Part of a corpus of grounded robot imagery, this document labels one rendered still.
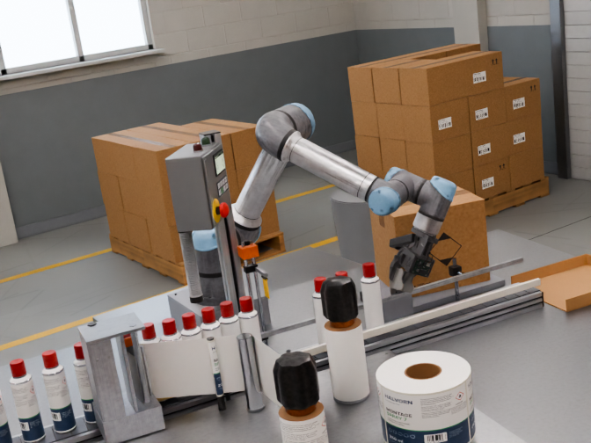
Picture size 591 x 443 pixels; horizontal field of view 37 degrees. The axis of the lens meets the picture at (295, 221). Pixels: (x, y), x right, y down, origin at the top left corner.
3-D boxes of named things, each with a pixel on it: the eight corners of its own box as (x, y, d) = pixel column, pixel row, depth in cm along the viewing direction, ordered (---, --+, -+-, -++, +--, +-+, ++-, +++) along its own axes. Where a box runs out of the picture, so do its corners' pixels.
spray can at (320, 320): (324, 354, 235) (315, 283, 230) (316, 348, 240) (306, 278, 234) (341, 349, 237) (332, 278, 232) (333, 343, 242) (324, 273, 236)
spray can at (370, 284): (372, 338, 241) (364, 268, 236) (363, 332, 246) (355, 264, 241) (389, 333, 243) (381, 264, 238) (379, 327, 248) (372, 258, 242)
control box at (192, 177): (177, 232, 220) (164, 158, 214) (197, 213, 236) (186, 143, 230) (215, 229, 217) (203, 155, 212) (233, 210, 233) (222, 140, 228)
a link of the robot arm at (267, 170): (201, 243, 279) (269, 102, 251) (226, 229, 291) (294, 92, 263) (230, 266, 276) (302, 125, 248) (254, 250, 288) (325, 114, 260)
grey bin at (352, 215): (375, 315, 484) (362, 207, 467) (327, 295, 522) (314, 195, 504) (437, 291, 506) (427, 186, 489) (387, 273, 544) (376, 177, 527)
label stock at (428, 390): (478, 454, 180) (473, 390, 176) (380, 458, 183) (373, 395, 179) (473, 406, 199) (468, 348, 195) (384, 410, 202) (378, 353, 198)
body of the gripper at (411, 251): (406, 274, 241) (423, 234, 239) (390, 263, 248) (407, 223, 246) (427, 279, 245) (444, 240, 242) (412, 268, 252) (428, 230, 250)
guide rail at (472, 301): (193, 392, 221) (192, 385, 220) (192, 390, 222) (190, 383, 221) (540, 285, 259) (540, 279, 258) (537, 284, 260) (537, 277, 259)
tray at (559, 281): (566, 312, 253) (566, 299, 252) (511, 287, 277) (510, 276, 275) (646, 286, 264) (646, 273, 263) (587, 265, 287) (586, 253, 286)
